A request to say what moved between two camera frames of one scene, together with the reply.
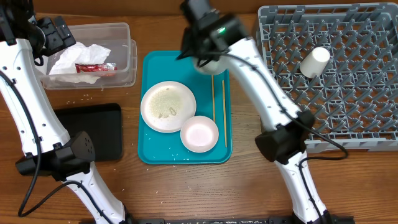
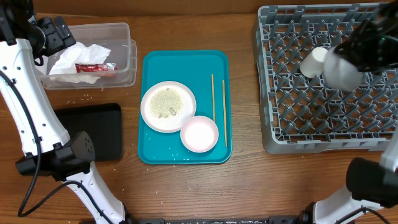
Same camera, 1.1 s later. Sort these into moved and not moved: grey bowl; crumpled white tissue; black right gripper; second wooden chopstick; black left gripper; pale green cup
Moved: black right gripper; grey bowl
Not moved: crumpled white tissue; black left gripper; pale green cup; second wooden chopstick
